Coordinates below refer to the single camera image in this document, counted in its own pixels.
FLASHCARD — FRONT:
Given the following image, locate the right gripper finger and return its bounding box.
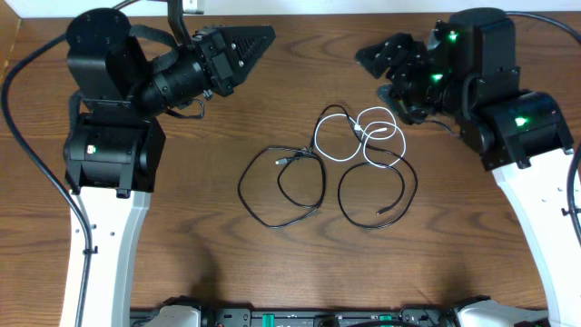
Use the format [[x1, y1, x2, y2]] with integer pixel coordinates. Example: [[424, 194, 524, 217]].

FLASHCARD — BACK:
[[377, 84, 416, 125], [355, 34, 414, 78]]

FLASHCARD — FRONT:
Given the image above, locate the white cable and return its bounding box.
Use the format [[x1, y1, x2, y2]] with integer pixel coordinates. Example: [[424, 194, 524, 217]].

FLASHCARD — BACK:
[[313, 106, 408, 169]]

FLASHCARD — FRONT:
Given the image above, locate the long black cable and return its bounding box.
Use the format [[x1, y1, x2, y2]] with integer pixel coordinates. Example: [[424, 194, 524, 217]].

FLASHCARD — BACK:
[[308, 104, 419, 230]]

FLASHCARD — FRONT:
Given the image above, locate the black usb cable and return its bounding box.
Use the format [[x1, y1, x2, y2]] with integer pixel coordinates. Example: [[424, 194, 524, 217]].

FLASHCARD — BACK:
[[237, 144, 328, 230]]

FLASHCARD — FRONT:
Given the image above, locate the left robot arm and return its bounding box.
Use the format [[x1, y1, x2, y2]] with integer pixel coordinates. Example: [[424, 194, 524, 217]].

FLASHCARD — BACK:
[[60, 1, 276, 326]]

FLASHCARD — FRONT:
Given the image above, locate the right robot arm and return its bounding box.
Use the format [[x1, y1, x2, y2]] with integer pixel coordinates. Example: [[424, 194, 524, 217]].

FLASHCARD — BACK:
[[355, 7, 580, 326]]

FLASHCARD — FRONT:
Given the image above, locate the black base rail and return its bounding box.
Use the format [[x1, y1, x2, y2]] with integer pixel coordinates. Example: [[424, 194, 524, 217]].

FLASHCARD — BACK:
[[129, 294, 459, 327]]

